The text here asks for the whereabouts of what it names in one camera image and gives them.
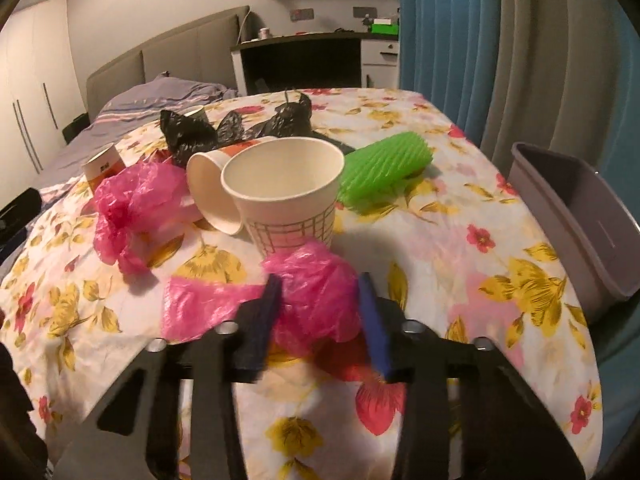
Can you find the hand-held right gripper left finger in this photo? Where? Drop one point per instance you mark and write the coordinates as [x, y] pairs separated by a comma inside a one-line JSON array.
[[265, 320]]

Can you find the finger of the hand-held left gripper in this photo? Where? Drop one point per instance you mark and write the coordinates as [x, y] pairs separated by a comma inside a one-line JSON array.
[[20, 207]]

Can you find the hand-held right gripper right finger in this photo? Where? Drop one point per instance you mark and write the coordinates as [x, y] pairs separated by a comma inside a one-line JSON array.
[[372, 320]]

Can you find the pink plastic bag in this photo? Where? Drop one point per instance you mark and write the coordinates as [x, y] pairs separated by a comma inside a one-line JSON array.
[[135, 205], [310, 285]]

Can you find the orange print paper cup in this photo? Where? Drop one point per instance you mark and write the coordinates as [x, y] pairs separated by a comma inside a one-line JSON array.
[[102, 167]]

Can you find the grey plastic bin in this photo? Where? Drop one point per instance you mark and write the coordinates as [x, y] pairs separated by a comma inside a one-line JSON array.
[[565, 210]]

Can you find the floral tablecloth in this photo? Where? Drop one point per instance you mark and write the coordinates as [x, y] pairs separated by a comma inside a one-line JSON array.
[[450, 260]]

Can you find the white wardrobe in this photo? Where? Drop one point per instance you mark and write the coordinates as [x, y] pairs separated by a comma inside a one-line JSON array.
[[30, 85]]

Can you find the white and orange paper cup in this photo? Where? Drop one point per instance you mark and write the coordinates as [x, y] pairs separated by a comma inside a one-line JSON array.
[[212, 195]]

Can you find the white grid-print paper cup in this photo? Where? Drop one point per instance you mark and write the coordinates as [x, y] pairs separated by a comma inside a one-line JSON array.
[[280, 180]]

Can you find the green foam net sleeve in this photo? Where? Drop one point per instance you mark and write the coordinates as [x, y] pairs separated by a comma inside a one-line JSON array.
[[382, 167]]

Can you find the grey striped bedding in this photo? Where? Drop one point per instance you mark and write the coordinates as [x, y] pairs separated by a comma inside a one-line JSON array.
[[150, 95]]

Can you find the black plastic bag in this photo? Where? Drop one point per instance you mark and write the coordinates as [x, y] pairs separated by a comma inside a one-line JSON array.
[[285, 120], [185, 132]]

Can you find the small white paper cup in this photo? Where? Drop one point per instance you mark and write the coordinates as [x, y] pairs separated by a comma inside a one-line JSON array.
[[197, 111]]

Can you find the grey padded bed headboard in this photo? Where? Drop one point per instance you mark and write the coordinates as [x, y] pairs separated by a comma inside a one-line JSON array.
[[190, 55]]

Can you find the white drawer cabinet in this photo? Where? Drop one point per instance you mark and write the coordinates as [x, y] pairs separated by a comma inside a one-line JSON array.
[[380, 60]]

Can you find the dark desk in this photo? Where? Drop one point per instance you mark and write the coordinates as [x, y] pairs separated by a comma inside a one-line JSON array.
[[300, 55]]

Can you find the blue and grey curtain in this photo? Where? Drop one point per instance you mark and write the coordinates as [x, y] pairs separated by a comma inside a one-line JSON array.
[[440, 45]]

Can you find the white mug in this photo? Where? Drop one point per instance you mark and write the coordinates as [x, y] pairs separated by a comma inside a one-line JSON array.
[[262, 33]]

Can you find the green box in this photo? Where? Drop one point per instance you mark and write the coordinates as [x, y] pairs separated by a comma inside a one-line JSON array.
[[385, 28]]

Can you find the grey wall socket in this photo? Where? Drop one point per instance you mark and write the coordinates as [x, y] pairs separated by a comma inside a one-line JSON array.
[[362, 11], [302, 14]]

